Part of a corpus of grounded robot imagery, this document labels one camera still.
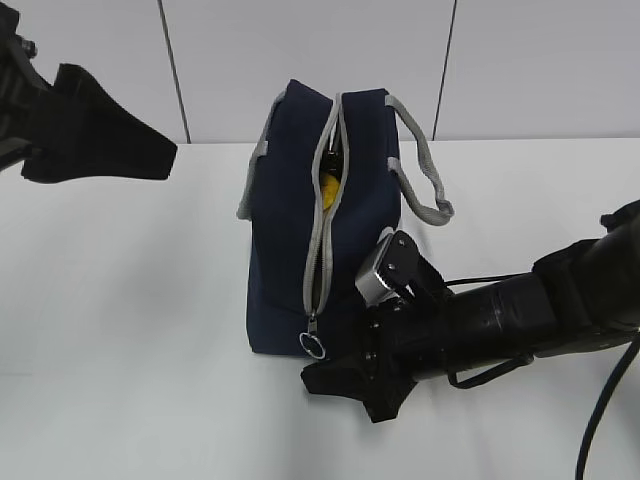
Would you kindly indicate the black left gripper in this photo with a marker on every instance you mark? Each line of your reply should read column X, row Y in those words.
column 76, row 129

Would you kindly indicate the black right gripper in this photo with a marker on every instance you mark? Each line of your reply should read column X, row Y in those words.
column 470, row 338

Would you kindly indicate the yellow banana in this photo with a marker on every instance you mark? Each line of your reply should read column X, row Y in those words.
column 330, row 186

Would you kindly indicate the navy blue lunch bag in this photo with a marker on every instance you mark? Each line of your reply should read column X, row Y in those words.
column 302, row 300

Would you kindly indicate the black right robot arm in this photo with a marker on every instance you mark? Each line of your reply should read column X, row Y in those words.
column 579, row 299

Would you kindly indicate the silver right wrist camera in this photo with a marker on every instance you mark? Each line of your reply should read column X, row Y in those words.
column 396, row 268

